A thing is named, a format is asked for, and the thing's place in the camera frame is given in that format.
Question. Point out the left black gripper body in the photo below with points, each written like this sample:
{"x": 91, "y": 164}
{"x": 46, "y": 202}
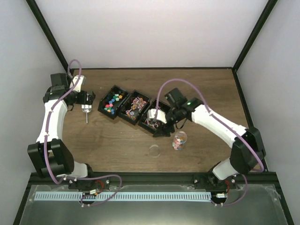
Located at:
{"x": 82, "y": 100}

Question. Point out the star candies in jar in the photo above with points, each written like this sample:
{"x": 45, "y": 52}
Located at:
{"x": 179, "y": 142}

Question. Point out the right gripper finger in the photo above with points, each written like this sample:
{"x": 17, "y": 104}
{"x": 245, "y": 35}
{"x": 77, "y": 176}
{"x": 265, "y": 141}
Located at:
{"x": 167, "y": 131}
{"x": 160, "y": 133}

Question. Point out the clear glass jar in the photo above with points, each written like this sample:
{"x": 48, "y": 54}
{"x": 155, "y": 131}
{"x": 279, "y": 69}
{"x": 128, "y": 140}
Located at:
{"x": 180, "y": 134}

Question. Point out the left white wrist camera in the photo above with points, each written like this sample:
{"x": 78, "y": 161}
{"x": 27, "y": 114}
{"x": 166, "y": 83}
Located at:
{"x": 77, "y": 82}

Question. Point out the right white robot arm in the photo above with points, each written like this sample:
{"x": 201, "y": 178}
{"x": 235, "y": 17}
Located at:
{"x": 247, "y": 149}

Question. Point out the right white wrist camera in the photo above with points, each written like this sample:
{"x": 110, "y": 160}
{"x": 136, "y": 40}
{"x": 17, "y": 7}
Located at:
{"x": 154, "y": 114}

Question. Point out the black bin round lollipops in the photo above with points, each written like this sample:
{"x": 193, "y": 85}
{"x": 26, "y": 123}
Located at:
{"x": 155, "y": 126}

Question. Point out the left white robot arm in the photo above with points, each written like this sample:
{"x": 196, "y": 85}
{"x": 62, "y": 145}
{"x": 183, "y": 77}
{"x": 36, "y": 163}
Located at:
{"x": 49, "y": 154}

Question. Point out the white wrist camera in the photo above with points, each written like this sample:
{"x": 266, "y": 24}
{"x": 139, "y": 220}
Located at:
{"x": 77, "y": 82}
{"x": 154, "y": 114}

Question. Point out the black aluminium frame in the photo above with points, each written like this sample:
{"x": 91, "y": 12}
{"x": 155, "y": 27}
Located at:
{"x": 171, "y": 178}

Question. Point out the clear jar lid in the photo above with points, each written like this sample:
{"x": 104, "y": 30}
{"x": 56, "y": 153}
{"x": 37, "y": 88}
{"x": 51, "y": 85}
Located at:
{"x": 154, "y": 151}

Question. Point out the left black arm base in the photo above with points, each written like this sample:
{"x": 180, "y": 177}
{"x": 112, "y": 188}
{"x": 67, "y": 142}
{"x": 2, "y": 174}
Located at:
{"x": 87, "y": 185}

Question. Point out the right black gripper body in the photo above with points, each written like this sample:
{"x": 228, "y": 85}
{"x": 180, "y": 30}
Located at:
{"x": 168, "y": 128}

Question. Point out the metal scoop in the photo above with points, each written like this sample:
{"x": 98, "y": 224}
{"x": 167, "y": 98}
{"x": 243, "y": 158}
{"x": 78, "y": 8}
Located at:
{"x": 86, "y": 109}

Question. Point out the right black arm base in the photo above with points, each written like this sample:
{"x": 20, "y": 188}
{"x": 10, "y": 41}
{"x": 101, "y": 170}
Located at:
{"x": 209, "y": 182}

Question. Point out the black bin star candies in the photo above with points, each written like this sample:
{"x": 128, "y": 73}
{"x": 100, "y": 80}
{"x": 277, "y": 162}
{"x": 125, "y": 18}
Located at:
{"x": 111, "y": 103}

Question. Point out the light blue slotted cable duct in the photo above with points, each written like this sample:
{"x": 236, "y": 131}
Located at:
{"x": 124, "y": 196}

